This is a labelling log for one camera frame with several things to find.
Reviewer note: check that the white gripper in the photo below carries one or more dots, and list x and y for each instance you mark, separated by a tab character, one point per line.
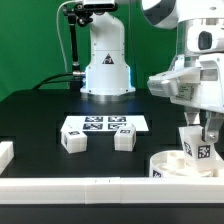
199	60

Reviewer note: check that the white round stool seat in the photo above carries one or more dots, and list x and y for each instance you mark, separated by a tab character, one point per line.
171	163

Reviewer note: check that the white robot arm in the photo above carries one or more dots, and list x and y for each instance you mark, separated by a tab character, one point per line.
107	73

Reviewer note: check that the white sheet with tags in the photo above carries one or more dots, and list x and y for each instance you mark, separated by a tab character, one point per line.
100	123

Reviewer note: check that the white left fence block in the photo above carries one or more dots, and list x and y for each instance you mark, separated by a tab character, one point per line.
6	154

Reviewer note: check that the white front fence rail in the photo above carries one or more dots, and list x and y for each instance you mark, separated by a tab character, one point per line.
111	190

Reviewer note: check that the overhead camera bar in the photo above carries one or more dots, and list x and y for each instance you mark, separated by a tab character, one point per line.
98	4

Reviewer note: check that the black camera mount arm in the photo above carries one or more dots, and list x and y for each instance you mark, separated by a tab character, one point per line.
76	16

